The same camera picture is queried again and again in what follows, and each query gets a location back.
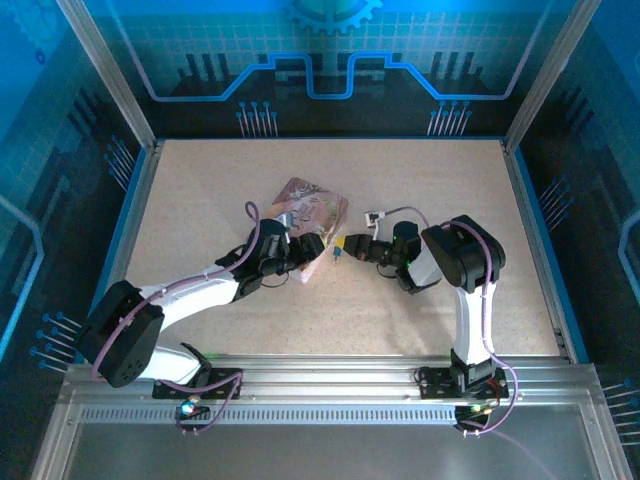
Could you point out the small padlock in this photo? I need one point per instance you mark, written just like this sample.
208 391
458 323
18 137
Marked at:
335 256

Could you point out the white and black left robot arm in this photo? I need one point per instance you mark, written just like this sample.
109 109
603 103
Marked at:
190 300

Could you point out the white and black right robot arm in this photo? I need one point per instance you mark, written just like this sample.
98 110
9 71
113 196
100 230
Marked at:
470 250

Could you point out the blue table border strip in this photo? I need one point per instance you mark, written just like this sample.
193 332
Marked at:
121 225

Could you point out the small lit LED module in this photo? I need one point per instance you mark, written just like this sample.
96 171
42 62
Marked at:
187 409
475 410

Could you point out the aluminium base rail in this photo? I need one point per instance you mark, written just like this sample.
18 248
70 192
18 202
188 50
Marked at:
325 375

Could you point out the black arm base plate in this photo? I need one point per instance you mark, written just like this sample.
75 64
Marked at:
435 382
225 382

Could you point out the aluminium table side rail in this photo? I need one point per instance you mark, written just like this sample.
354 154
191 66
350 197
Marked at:
134 225
531 225

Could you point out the aluminium frame post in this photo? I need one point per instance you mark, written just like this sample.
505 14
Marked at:
544 82
116 82

